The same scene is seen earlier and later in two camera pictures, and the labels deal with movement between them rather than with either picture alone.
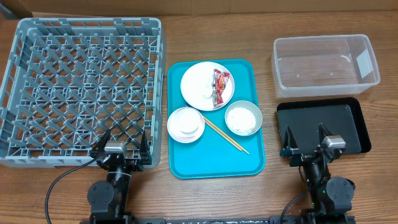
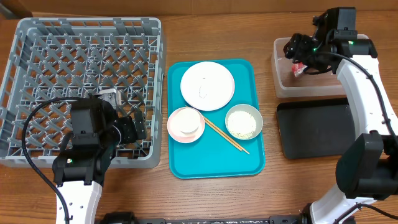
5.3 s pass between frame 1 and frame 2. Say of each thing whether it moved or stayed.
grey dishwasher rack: stayed
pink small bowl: stayed
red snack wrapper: moved
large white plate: stayed
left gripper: moved
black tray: stayed
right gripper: moved
